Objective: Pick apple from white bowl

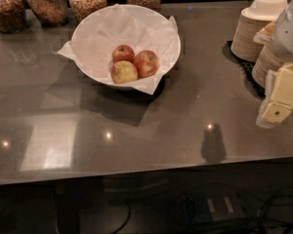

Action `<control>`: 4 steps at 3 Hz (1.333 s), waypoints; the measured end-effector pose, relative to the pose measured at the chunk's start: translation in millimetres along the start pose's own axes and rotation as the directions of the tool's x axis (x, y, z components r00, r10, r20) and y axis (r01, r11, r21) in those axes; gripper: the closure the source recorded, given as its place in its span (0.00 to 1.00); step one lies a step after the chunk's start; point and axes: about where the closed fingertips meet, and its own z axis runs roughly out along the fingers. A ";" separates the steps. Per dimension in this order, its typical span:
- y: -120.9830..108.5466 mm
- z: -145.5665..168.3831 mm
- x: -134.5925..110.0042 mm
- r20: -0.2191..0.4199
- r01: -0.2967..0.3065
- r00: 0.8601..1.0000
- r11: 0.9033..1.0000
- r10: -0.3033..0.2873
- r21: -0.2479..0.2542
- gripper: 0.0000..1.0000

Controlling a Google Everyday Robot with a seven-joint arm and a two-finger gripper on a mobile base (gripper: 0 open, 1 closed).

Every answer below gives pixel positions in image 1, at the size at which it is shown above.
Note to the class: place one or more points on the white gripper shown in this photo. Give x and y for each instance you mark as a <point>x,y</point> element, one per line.
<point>289,33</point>

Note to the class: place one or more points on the red apple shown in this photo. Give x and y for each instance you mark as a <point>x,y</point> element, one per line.
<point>123,52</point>
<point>147,63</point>

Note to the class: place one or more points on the red apple back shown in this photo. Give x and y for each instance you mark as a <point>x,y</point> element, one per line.
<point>123,52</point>

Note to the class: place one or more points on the yellow-red apple front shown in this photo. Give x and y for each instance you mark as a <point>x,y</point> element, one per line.
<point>123,72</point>

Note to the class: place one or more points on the white bowl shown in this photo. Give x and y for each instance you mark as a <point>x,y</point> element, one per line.
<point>88,26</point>

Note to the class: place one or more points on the black rubber mat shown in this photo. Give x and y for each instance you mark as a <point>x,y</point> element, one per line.
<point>251,85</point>

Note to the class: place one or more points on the back stack of paper bowls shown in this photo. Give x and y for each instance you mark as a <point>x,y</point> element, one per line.
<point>252,19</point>

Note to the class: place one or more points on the dark box under table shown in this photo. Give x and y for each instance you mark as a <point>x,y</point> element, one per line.
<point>201,208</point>

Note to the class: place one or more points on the white paper liner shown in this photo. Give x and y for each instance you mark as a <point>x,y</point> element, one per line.
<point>127,26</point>

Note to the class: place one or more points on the glass cereal jar far left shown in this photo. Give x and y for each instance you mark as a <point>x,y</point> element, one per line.
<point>12,16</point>

